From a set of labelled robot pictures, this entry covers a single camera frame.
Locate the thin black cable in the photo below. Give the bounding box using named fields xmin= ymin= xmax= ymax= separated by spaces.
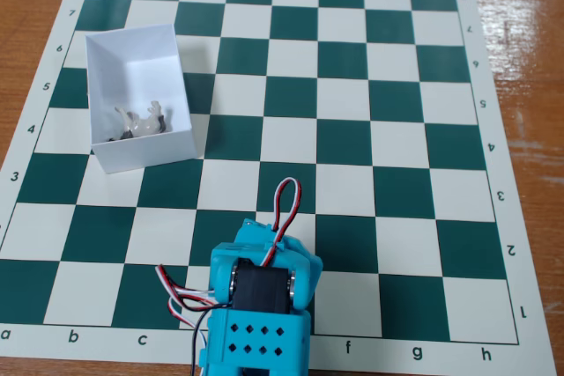
xmin=190 ymin=308 xmax=210 ymax=376

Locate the cyan gripper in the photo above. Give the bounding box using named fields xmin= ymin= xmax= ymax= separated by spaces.
xmin=233 ymin=217 xmax=312 ymax=258

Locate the white open paper box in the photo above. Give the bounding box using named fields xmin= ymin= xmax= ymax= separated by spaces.
xmin=84 ymin=23 xmax=198 ymax=173

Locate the looped red white black cable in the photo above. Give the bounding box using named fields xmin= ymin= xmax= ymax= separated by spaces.
xmin=271 ymin=177 xmax=303 ymax=268

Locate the green white chessboard mat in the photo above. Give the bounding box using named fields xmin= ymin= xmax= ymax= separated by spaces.
xmin=0 ymin=0 xmax=557 ymax=376

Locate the red white black servo cable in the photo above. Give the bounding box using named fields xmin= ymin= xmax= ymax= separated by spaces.
xmin=155 ymin=264 xmax=216 ymax=303
xmin=167 ymin=296 xmax=215 ymax=329

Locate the white grey toy horse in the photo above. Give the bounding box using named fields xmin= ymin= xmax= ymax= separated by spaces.
xmin=108 ymin=100 xmax=171 ymax=142

